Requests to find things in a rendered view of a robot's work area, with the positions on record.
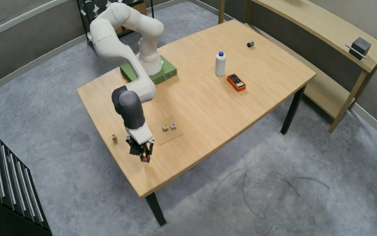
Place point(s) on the white bottle with blue cap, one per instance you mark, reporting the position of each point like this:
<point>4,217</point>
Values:
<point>220,64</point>

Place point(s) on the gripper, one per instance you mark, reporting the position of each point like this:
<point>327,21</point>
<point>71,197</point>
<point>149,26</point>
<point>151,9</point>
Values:
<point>147,151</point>

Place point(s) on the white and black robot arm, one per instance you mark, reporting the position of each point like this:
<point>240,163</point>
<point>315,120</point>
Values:
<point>128,98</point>

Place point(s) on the orange digital multimeter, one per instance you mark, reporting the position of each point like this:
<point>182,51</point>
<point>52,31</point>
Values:
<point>236,82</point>

